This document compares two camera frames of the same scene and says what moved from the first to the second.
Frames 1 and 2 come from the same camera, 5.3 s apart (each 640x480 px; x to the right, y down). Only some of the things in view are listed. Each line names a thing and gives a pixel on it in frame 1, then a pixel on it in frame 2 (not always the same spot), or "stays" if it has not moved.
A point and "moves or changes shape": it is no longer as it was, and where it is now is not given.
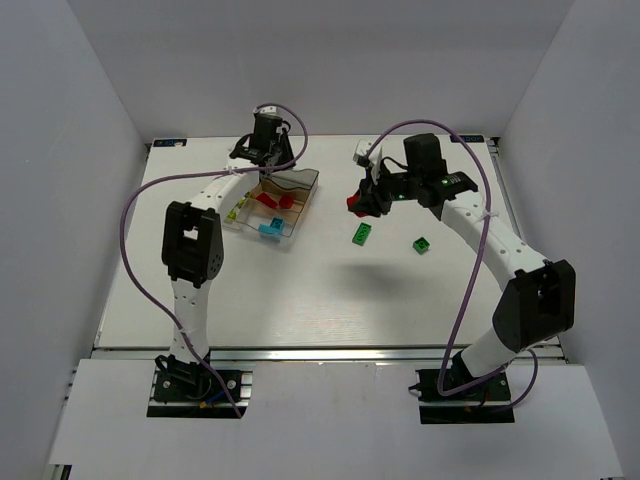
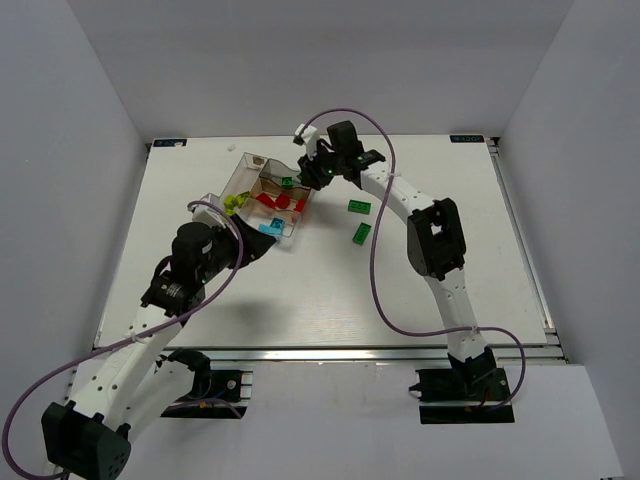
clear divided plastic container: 275,206 stays
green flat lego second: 361,234 stays
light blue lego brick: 267,231 stays
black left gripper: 282,151 to 245,240
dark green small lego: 421,245 moves or changes shape
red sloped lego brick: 286,201 stays
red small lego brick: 354,199 to 300,205
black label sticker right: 467,138 stays
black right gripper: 373,195 to 310,173
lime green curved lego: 245,196 stays
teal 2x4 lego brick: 277,223 stays
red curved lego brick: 267,200 stays
